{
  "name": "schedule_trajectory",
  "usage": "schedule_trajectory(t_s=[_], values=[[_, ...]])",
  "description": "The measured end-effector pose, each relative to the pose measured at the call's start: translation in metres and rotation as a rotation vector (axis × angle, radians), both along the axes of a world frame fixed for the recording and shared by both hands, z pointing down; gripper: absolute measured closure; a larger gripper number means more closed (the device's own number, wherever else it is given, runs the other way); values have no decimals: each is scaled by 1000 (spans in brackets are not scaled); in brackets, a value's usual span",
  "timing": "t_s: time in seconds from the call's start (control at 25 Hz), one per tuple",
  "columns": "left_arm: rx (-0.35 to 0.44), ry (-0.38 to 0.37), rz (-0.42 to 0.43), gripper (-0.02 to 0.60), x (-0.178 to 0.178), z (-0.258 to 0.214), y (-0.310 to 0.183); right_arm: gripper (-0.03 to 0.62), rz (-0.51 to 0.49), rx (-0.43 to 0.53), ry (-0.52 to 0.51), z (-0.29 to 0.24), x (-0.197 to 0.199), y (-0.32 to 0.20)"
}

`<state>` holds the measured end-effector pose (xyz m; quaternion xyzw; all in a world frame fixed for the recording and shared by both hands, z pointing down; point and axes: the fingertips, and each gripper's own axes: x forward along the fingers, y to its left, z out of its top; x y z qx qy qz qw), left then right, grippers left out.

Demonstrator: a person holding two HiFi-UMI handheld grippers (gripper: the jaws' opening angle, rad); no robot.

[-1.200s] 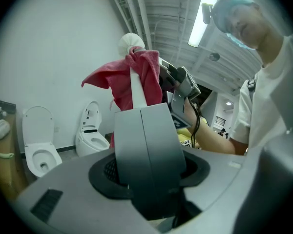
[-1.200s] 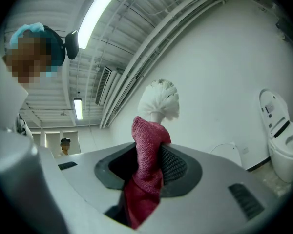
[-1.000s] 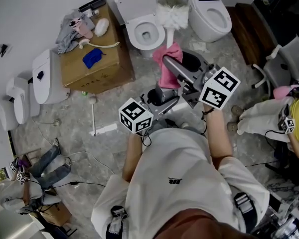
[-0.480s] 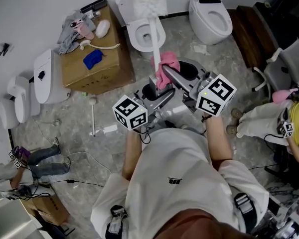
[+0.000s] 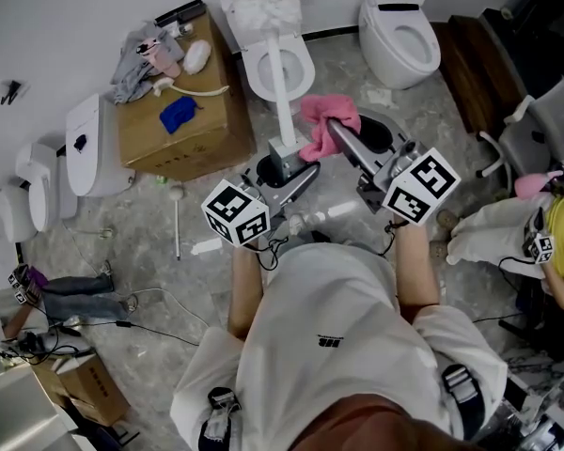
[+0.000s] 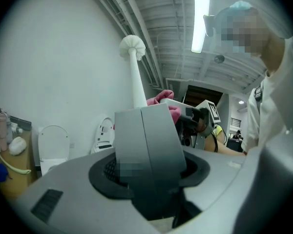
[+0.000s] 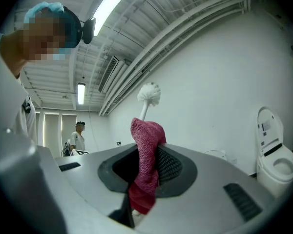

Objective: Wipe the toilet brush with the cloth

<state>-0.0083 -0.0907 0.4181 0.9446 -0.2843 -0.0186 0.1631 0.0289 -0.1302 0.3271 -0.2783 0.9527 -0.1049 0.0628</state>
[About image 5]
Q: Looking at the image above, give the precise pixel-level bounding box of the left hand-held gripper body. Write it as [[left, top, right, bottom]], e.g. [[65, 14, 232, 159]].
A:
[[201, 155, 321, 248]]

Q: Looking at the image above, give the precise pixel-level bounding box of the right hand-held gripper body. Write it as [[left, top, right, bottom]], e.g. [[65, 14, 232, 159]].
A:
[[355, 108, 462, 227]]

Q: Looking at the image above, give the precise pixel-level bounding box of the pink cloth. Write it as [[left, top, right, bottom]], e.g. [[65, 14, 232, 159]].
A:
[[299, 94, 361, 163]]

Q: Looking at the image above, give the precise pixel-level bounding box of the white toilet brush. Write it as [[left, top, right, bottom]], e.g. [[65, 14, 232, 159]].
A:
[[229, 0, 304, 148]]

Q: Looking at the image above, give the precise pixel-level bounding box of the person's left forearm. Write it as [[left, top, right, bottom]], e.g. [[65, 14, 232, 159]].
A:
[[227, 244, 267, 340]]

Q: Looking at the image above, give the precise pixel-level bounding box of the person's right forearm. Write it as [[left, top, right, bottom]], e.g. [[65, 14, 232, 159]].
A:
[[392, 221, 441, 309]]

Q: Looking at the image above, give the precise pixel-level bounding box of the white smart toilet black panel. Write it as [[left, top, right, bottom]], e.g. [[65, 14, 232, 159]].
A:
[[358, 0, 442, 91]]

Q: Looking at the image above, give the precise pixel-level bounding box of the open round-lid white toilet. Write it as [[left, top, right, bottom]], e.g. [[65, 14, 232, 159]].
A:
[[219, 0, 316, 117]]

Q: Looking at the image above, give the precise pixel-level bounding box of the large closed white toilet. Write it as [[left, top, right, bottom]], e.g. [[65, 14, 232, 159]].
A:
[[65, 92, 135, 199]]

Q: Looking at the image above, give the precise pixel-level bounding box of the person's left shoe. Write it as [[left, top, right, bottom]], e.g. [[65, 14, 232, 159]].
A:
[[289, 211, 321, 235]]

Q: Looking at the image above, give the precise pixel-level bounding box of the large brown cardboard box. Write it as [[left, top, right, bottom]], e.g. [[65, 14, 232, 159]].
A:
[[116, 9, 258, 183]]

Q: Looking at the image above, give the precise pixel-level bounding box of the blue cloth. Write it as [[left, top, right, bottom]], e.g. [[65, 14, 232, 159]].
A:
[[159, 95, 203, 135]]

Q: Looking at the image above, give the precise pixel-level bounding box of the brown wooden bench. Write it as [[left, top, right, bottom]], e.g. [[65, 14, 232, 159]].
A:
[[430, 14, 530, 135]]

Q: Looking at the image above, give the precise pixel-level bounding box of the person's white t-shirt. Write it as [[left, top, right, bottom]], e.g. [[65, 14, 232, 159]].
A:
[[169, 241, 509, 451]]

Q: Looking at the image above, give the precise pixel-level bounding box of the white fluffy sponge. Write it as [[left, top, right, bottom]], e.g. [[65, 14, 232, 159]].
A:
[[182, 39, 212, 74]]

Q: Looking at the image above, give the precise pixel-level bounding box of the grey office chair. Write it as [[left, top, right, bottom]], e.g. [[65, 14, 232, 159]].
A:
[[474, 76, 564, 180]]

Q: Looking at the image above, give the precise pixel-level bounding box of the pink cup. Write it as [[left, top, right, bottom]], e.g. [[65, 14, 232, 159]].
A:
[[135, 37, 182, 77]]

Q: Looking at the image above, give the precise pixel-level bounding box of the grey clothing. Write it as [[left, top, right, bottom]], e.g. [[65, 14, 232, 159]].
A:
[[110, 22, 185, 106]]

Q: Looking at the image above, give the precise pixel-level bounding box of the black tray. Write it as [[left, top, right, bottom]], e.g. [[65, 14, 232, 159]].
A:
[[153, 0, 207, 27]]

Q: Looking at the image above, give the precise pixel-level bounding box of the printed brown cardboard box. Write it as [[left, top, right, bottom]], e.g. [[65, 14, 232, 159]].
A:
[[55, 352, 132, 428]]

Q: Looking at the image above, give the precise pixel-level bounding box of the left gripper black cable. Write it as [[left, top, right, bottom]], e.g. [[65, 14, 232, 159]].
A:
[[251, 235, 290, 272]]

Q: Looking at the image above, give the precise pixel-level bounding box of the white floor cable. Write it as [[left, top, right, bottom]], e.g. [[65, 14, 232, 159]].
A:
[[131, 287, 212, 328]]

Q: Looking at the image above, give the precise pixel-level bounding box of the small brush cream handle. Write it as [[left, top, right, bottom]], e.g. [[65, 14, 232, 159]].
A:
[[150, 76, 230, 99]]

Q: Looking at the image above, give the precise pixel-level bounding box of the black floor cable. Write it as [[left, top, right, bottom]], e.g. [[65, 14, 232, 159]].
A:
[[82, 319, 201, 347]]

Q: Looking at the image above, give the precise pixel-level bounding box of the black harness strap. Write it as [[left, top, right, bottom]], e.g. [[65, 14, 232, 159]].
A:
[[440, 364, 485, 441], [197, 386, 243, 451]]

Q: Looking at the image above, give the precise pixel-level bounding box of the black wall hook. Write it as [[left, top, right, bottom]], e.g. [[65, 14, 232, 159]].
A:
[[0, 79, 25, 106]]

